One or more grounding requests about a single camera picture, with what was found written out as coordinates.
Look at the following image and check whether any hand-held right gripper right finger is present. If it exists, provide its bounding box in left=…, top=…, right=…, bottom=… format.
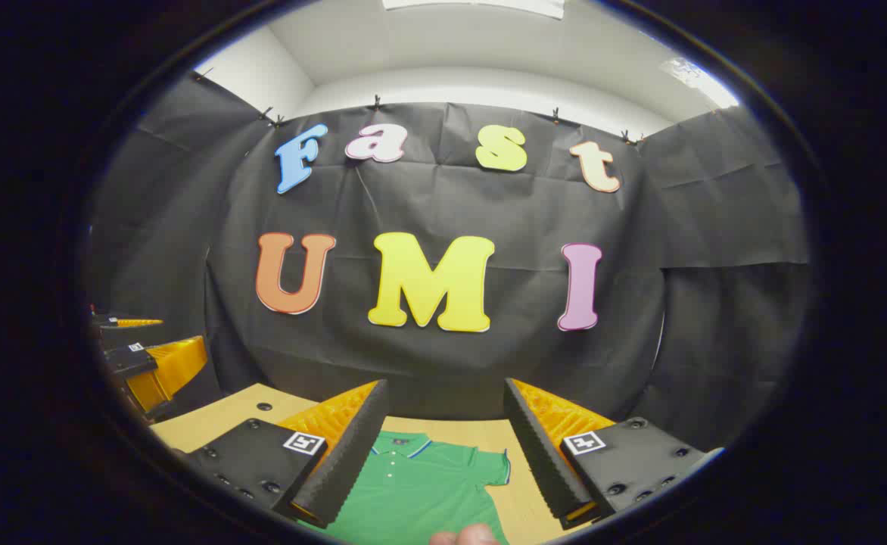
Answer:
left=503, top=377, right=711, bottom=531

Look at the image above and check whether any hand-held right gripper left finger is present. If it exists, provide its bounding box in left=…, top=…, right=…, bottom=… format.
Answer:
left=185, top=378, right=390, bottom=529

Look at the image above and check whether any green polo T-shirt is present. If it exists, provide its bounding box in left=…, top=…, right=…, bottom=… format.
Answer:
left=297, top=430, right=512, bottom=545

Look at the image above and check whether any black backdrop cloth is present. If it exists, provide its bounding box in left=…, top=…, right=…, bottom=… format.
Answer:
left=88, top=72, right=811, bottom=455

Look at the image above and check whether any row of black cloth clips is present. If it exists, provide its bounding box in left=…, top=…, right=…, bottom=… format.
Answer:
left=190, top=67, right=645, bottom=146

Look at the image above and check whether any ceiling light panel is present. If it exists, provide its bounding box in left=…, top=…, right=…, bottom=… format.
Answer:
left=381, top=0, right=567, bottom=20

